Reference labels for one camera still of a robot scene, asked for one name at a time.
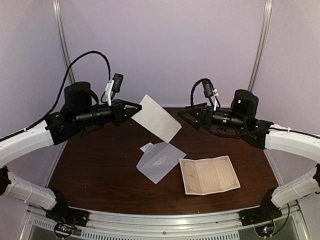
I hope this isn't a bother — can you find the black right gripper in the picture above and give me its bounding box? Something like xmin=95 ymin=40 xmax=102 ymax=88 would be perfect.
xmin=177 ymin=102 xmax=247 ymax=132

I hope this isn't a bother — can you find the beige letter paper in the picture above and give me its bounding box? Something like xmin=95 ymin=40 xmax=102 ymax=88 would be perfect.
xmin=131 ymin=94 xmax=182 ymax=144
xmin=179 ymin=155 xmax=241 ymax=196

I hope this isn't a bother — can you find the grey envelope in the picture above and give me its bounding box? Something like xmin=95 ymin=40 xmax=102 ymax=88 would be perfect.
xmin=136 ymin=142 xmax=187 ymax=184

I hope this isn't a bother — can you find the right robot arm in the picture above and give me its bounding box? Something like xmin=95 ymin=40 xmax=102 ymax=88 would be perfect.
xmin=178 ymin=89 xmax=320 ymax=221

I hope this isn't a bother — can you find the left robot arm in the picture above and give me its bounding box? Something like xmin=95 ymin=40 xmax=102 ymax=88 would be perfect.
xmin=0 ymin=81 xmax=142 ymax=222

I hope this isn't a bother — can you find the white sticker sheet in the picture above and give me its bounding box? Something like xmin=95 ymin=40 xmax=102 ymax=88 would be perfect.
xmin=139 ymin=142 xmax=153 ymax=153

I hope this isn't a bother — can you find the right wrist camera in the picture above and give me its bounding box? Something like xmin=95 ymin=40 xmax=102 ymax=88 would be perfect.
xmin=202 ymin=78 xmax=221 ymax=110

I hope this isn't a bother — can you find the right black braided cable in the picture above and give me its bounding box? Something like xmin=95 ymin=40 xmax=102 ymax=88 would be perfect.
xmin=190 ymin=78 xmax=212 ymax=108

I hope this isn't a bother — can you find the black braided cable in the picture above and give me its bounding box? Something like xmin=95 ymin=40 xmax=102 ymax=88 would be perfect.
xmin=190 ymin=78 xmax=212 ymax=108
xmin=23 ymin=50 xmax=112 ymax=131

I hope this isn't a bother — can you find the left black braided cable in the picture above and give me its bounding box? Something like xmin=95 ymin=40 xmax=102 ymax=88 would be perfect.
xmin=23 ymin=50 xmax=112 ymax=131

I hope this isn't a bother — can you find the left aluminium frame post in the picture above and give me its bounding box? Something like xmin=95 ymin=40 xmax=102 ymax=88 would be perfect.
xmin=52 ymin=0 xmax=71 ymax=69

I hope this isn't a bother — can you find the aluminium frame post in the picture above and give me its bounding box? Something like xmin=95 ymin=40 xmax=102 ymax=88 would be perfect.
xmin=52 ymin=0 xmax=71 ymax=69
xmin=247 ymin=0 xmax=273 ymax=92

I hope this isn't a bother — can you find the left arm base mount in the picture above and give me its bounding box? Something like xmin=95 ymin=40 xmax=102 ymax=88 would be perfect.
xmin=44 ymin=189 xmax=89 ymax=240

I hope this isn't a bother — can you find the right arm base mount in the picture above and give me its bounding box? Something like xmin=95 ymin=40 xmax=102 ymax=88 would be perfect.
xmin=239 ymin=187 xmax=282 ymax=238

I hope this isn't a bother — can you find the right aluminium frame post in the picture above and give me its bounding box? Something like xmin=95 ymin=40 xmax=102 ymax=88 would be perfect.
xmin=247 ymin=0 xmax=273 ymax=92

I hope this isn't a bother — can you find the front aluminium rail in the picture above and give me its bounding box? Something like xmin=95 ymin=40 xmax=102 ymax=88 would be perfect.
xmin=18 ymin=204 xmax=311 ymax=240

